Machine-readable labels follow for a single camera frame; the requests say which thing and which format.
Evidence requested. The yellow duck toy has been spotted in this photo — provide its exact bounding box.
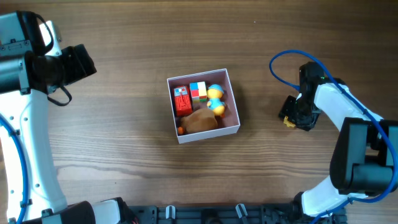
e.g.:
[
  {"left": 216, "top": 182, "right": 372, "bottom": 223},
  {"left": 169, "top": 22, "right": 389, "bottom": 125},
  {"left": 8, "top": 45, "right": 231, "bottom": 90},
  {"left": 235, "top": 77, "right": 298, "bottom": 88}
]
[{"left": 206, "top": 84, "right": 226, "bottom": 117}]

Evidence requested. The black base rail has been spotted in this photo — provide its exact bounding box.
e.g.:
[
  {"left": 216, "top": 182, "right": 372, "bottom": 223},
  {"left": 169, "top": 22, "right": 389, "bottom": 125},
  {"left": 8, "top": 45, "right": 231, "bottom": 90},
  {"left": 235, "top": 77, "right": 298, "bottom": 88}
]
[{"left": 124, "top": 203, "right": 346, "bottom": 224}]

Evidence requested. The multicolour puzzle cube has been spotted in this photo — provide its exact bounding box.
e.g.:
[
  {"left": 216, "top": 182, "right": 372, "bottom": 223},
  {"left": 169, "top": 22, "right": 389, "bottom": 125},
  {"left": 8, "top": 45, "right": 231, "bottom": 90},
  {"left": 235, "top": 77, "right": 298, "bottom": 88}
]
[{"left": 190, "top": 82, "right": 207, "bottom": 103}]

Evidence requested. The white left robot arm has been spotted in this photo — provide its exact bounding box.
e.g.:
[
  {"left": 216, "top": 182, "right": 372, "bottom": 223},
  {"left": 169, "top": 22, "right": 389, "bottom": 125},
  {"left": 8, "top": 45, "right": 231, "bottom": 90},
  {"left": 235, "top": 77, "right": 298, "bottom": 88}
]
[{"left": 1, "top": 44, "right": 139, "bottom": 223}]

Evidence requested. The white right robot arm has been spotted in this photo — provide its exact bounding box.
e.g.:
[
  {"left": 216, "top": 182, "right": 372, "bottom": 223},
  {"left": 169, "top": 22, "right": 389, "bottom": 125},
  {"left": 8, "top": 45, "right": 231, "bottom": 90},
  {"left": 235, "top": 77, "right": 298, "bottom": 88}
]
[{"left": 279, "top": 77, "right": 397, "bottom": 223}]

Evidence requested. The brown plush toy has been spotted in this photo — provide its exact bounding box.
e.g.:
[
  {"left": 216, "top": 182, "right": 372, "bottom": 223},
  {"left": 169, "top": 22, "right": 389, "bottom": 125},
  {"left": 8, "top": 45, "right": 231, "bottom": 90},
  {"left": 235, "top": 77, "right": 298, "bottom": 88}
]
[{"left": 177, "top": 108, "right": 218, "bottom": 135}]

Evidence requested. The red toy block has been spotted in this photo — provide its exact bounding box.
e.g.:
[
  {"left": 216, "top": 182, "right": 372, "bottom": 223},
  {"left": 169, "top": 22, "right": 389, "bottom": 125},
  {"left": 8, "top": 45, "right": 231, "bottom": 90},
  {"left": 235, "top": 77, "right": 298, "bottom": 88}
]
[{"left": 174, "top": 85, "right": 193, "bottom": 116}]

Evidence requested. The white box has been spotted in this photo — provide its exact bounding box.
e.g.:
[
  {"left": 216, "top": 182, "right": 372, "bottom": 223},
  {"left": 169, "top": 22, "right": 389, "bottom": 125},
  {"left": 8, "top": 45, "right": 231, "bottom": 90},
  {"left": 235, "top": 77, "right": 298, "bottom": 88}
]
[{"left": 167, "top": 68, "right": 241, "bottom": 144}]

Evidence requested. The yellow perforated ball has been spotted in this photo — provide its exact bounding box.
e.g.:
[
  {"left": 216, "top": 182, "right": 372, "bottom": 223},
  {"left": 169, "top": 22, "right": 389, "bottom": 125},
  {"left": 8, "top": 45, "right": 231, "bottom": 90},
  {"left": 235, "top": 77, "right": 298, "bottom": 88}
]
[{"left": 283, "top": 116, "right": 296, "bottom": 128}]

